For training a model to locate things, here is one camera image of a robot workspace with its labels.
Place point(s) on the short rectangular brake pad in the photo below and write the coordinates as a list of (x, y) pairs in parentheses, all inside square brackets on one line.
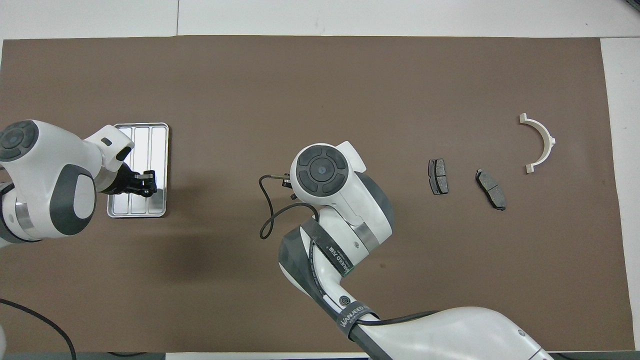
[(438, 177)]

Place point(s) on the silver metal tray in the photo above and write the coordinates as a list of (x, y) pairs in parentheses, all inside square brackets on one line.
[(157, 150)]

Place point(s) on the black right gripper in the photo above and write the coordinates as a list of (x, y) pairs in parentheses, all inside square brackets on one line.
[(287, 181)]

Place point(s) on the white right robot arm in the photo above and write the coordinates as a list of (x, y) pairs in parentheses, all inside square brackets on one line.
[(350, 200)]

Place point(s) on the long curved brake pad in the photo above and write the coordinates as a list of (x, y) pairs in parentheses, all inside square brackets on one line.
[(491, 190)]

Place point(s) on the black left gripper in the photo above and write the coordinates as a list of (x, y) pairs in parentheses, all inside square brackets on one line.
[(122, 182)]

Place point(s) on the brown table mat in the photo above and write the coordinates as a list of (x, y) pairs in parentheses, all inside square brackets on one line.
[(250, 90)]

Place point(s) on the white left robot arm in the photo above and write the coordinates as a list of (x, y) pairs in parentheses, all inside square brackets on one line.
[(45, 170)]

